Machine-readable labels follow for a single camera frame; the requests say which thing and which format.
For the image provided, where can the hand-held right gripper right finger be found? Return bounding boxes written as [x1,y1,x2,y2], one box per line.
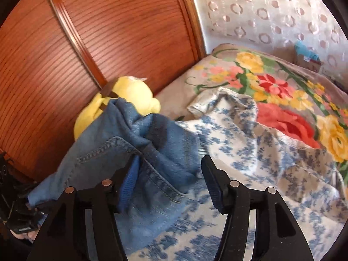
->
[201,155,314,261]

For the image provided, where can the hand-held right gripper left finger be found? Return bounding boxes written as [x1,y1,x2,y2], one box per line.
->
[31,155,140,261]

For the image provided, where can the blue denim pants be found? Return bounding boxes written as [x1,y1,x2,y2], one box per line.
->
[27,98,203,253]

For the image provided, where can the blue floral bed sheet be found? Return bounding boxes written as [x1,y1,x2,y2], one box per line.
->
[117,87,348,261]

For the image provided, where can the yellow plush toy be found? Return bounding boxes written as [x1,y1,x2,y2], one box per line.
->
[74,76,161,140]

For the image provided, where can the colourful floral blanket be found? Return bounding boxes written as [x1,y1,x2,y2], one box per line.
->
[160,43,348,182]

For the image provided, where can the wooden headboard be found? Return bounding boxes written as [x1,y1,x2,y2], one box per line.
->
[0,0,207,182]

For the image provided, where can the cardboard box with blue cloth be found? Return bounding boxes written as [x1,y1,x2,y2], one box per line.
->
[295,41,324,72]

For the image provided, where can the circle-patterned sheer curtain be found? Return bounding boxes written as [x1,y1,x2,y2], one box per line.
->
[187,0,348,68]

